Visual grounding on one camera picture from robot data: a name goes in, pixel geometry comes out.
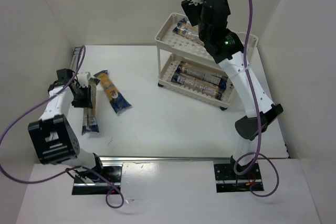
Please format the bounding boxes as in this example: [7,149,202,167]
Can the long yellow spaghetti bag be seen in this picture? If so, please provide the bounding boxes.
[176,61,224,85]

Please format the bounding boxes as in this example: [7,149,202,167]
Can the label-side blue spaghetti bag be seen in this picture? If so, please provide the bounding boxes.
[171,73,226,100]

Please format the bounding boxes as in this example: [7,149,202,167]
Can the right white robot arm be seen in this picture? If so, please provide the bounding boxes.
[181,0,283,174]

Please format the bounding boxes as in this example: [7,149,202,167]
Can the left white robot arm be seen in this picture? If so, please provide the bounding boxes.
[28,69,103,182]

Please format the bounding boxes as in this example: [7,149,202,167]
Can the white two-tier shelf cart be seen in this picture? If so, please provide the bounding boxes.
[154,12,259,111]

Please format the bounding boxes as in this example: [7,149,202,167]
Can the yellow blue spaghetti bag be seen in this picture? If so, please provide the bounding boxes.
[94,69,131,114]

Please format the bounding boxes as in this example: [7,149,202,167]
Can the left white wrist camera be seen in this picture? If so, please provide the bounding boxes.
[77,72,91,88]

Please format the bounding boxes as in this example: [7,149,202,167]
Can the aluminium table frame rail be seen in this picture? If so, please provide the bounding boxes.
[41,46,289,164]

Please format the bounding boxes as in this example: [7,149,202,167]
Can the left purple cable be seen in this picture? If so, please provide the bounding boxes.
[0,45,124,208]

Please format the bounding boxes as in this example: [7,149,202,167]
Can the purple cable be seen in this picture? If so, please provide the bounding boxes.
[186,0,279,197]
[0,45,124,208]

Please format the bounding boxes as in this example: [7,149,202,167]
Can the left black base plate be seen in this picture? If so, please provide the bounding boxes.
[72,164,122,196]

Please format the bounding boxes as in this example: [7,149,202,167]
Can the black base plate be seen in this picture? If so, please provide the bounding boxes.
[214,163,264,193]
[72,164,122,196]

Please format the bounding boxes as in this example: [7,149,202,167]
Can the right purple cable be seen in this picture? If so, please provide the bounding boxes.
[186,0,279,197]

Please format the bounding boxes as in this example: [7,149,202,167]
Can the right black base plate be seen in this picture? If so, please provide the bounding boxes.
[214,163,264,193]

